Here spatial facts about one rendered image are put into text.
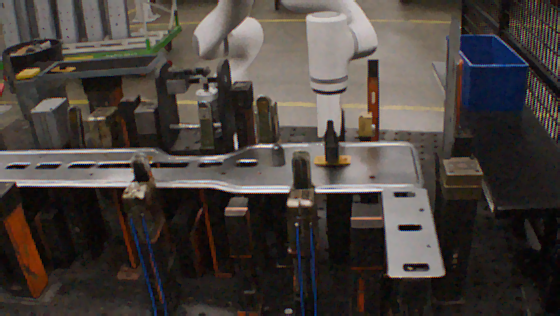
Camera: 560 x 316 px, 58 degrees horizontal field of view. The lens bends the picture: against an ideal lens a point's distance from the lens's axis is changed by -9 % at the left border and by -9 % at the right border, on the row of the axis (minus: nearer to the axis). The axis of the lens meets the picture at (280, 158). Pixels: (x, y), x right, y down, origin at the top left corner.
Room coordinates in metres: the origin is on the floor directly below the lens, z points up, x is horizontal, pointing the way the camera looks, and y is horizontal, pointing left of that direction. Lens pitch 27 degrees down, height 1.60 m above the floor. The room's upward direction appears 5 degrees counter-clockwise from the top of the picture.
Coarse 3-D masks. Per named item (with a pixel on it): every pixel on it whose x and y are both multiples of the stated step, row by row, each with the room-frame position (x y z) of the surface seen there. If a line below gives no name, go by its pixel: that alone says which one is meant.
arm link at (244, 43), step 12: (252, 24) 1.75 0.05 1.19; (228, 36) 1.70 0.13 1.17; (240, 36) 1.71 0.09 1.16; (252, 36) 1.73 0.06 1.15; (228, 48) 1.70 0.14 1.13; (240, 48) 1.72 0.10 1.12; (252, 48) 1.73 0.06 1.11; (240, 60) 1.74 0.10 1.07; (252, 60) 1.73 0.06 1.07; (240, 72) 1.71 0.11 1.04; (216, 84) 1.73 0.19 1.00
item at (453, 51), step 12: (456, 24) 1.05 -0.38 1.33; (456, 36) 1.04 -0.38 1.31; (456, 48) 1.04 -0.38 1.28; (456, 60) 1.03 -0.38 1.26; (456, 72) 1.01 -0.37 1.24; (456, 84) 1.01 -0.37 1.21; (456, 96) 1.01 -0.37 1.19; (444, 108) 1.12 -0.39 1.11; (456, 108) 1.01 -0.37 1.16; (444, 120) 1.12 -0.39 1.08; (444, 132) 1.12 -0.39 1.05; (444, 144) 1.11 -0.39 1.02
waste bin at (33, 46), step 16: (16, 48) 4.03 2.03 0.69; (32, 48) 3.85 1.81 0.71; (48, 48) 3.76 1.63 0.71; (16, 64) 3.66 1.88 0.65; (32, 64) 3.68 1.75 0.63; (48, 64) 3.75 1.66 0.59; (16, 80) 3.66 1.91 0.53; (48, 80) 3.75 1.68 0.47; (64, 80) 3.93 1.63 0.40; (48, 96) 3.74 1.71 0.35; (64, 96) 3.88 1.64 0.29
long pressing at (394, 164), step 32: (0, 160) 1.28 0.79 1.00; (32, 160) 1.26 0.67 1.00; (64, 160) 1.25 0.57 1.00; (96, 160) 1.23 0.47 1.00; (128, 160) 1.21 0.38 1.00; (160, 160) 1.20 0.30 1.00; (192, 160) 1.18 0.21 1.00; (224, 160) 1.17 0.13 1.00; (256, 160) 1.16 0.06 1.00; (288, 160) 1.14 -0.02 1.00; (352, 160) 1.12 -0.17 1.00; (384, 160) 1.10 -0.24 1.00; (416, 160) 1.10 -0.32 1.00; (256, 192) 1.02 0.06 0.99; (288, 192) 1.01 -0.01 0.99; (320, 192) 1.00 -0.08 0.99; (352, 192) 0.99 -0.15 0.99
